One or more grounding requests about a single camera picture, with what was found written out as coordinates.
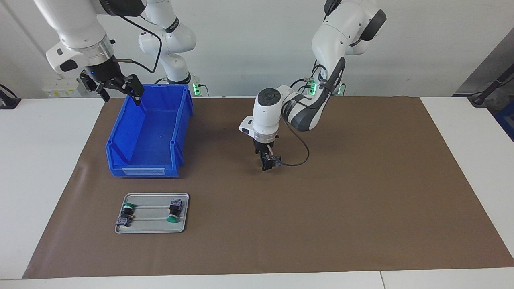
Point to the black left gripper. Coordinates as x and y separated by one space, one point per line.
264 146

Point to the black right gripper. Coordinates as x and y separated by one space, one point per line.
102 72

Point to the green push button switch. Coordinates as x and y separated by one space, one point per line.
125 216
174 208
277 161

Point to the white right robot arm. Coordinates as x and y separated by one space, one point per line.
72 24

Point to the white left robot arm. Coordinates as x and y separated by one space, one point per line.
333 36

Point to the blue plastic storage bin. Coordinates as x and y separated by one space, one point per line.
152 136

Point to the brown table mat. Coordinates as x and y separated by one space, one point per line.
321 200

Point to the green lit base connector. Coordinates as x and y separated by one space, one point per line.
311 87
196 86

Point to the black table clamp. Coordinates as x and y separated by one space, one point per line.
10 102

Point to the grey metal tray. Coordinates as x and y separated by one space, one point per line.
156 227

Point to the black stand with pole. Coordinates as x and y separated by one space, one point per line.
480 98

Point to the blue crate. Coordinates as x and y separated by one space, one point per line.
508 120

